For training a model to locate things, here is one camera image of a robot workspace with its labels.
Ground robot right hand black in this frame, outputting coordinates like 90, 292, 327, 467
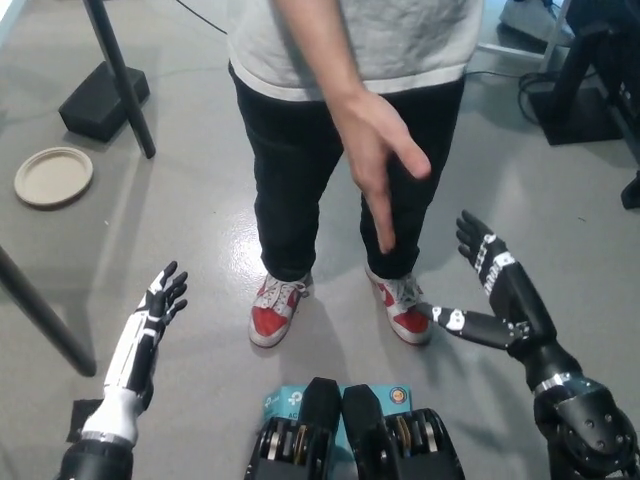
416, 209, 585, 394

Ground person right hand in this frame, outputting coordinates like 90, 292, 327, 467
327, 91, 434, 254

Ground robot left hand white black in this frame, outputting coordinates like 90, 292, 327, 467
79, 260, 190, 446

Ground person left red white sneaker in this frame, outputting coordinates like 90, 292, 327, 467
364, 263, 434, 347

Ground person red white sneaker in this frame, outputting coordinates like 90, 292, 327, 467
248, 271, 315, 349
364, 263, 434, 347

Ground person right red white sneaker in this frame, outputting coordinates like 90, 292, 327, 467
248, 271, 315, 349

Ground robot left leg black block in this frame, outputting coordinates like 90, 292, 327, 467
243, 376, 345, 480

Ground black trousers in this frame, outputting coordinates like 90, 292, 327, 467
228, 62, 466, 283

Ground thick black table leg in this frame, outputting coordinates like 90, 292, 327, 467
0, 243, 98, 378

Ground grey t-shirt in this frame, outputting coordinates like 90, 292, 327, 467
225, 0, 485, 103

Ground black caster foot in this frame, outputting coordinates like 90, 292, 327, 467
619, 170, 640, 212

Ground teal cardboard box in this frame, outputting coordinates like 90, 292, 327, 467
262, 383, 417, 451

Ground beige paper plate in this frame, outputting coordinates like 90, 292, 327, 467
13, 146, 95, 210

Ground black foam block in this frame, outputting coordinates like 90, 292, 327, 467
57, 60, 152, 144

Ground thin black slanted pole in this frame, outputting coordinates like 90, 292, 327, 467
82, 0, 158, 160

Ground bundle of black cables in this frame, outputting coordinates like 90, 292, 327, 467
465, 68, 564, 127

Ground white metal frame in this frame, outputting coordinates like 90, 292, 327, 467
474, 0, 574, 71

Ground black stand with base plate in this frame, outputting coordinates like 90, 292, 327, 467
528, 0, 640, 167

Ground thin black floor cable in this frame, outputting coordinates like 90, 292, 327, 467
175, 0, 229, 36

